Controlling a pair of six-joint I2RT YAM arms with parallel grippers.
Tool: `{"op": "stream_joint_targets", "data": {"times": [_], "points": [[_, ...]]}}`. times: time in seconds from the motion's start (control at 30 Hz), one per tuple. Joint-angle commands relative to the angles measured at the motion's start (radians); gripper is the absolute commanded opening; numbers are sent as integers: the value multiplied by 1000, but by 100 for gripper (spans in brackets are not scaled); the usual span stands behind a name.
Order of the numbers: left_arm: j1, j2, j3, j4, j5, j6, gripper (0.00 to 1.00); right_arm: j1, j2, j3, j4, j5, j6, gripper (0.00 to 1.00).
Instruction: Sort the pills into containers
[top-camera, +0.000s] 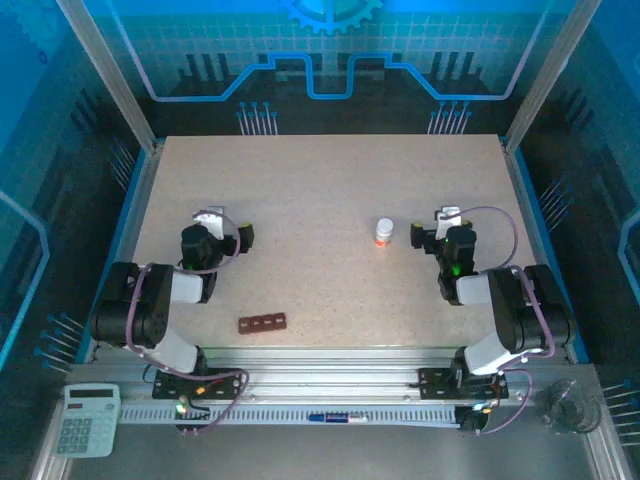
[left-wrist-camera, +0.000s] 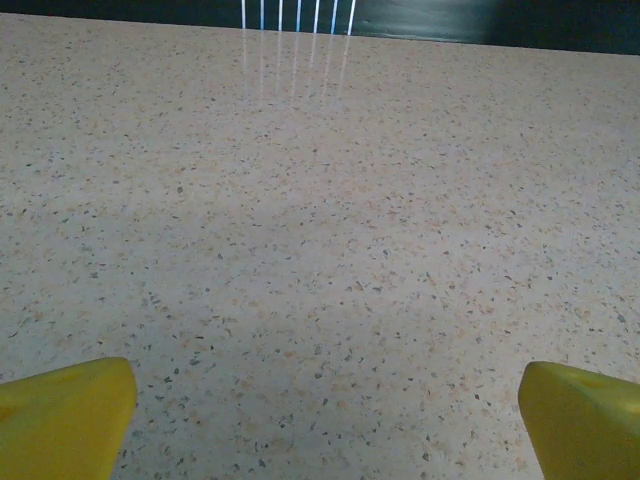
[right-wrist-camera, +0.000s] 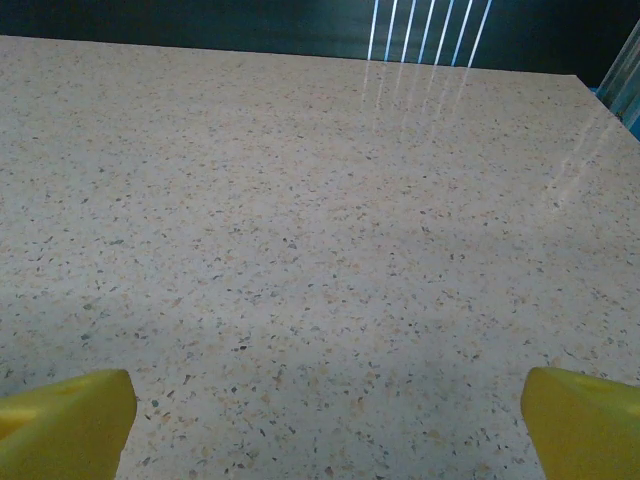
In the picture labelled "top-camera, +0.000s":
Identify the white ribbed bottle cap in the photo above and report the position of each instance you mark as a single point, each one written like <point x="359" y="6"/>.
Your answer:
<point x="384" y="225"/>

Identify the white pill bottle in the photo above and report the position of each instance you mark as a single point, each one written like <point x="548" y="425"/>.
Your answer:
<point x="383" y="240"/>

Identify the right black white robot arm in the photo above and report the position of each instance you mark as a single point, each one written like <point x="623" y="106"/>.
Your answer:
<point x="520" y="310"/>

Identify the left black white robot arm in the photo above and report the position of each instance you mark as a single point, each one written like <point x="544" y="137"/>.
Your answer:
<point x="145" y="310"/>

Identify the blue white marker pen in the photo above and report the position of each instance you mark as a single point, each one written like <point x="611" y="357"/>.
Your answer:
<point x="337" y="418"/>

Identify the clear glass cup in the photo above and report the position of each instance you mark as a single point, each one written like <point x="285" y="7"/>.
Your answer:
<point x="572" y="407"/>

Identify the pale green calculator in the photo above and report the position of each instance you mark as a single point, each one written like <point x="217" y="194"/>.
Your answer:
<point x="87" y="422"/>

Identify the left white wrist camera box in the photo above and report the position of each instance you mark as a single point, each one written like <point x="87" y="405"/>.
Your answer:
<point x="215" y="220"/>

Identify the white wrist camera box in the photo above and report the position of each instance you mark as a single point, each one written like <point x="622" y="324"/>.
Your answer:
<point x="215" y="220"/>
<point x="447" y="216"/>

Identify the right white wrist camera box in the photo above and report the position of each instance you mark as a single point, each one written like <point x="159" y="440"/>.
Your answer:
<point x="447" y="216"/>

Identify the blue aluminium table edge rail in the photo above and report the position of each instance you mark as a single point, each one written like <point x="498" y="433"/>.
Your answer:
<point x="525" y="200"/>
<point x="137" y="200"/>

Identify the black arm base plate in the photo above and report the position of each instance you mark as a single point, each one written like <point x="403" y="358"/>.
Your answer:
<point x="225" y="385"/>
<point x="435" y="382"/>

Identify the wide aluminium base rail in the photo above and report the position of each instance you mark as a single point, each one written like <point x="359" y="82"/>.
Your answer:
<point x="325" y="370"/>

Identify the aluminium frame post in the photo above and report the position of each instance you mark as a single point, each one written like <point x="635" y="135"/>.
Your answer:
<point x="110" y="75"/>
<point x="545" y="75"/>

